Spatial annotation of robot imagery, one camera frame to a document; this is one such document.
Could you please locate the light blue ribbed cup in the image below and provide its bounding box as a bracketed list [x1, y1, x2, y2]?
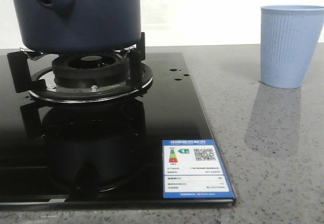
[261, 5, 323, 89]

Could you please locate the black pot support grate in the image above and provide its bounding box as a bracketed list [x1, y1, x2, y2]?
[7, 33, 153, 104]

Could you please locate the dark blue cooking pot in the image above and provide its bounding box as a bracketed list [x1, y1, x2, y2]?
[13, 0, 141, 54]

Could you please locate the blue energy label sticker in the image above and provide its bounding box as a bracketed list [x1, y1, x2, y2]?
[162, 139, 234, 199]

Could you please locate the black glass gas stove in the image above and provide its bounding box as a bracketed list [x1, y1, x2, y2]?
[1, 53, 236, 209]

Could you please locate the black gas burner head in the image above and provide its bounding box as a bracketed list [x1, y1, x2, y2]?
[52, 53, 130, 88]

